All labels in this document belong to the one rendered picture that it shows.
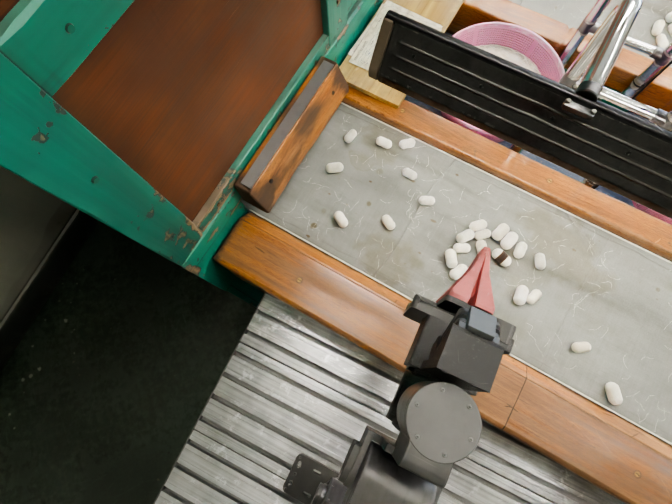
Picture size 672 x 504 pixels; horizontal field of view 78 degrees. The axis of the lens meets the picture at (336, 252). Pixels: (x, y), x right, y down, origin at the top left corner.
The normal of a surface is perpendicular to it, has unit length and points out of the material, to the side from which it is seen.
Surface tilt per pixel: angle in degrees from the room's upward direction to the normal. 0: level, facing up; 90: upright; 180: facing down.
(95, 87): 90
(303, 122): 67
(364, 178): 0
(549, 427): 0
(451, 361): 2
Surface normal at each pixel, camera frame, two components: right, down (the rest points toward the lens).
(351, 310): -0.04, -0.25
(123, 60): 0.87, 0.47
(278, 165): 0.78, 0.34
